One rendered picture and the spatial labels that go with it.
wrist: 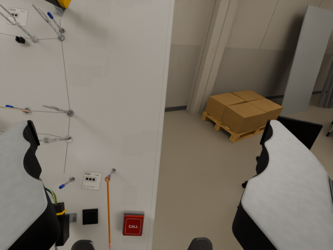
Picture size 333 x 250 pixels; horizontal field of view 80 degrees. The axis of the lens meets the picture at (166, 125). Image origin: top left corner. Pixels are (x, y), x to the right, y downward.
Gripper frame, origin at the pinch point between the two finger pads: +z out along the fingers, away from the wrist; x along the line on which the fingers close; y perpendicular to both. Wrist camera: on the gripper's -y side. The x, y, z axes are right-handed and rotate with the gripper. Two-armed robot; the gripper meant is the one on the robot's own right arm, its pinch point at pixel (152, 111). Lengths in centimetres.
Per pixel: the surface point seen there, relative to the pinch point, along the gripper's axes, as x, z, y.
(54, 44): -29, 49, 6
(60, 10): -27, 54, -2
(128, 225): -8, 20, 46
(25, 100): -36, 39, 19
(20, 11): -38, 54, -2
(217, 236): 49, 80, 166
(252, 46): 165, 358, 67
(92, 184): -18, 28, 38
